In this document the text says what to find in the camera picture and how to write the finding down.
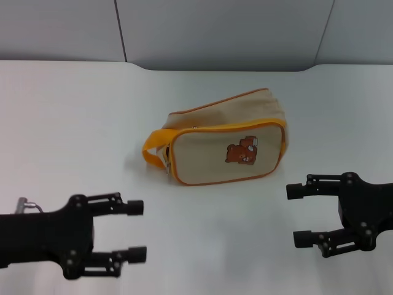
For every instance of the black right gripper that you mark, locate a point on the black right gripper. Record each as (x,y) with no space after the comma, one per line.
(365,206)

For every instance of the beige bear print food bag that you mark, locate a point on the beige bear print food bag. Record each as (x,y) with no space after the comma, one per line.
(208,153)

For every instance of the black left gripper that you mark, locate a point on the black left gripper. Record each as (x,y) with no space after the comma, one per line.
(46,236)

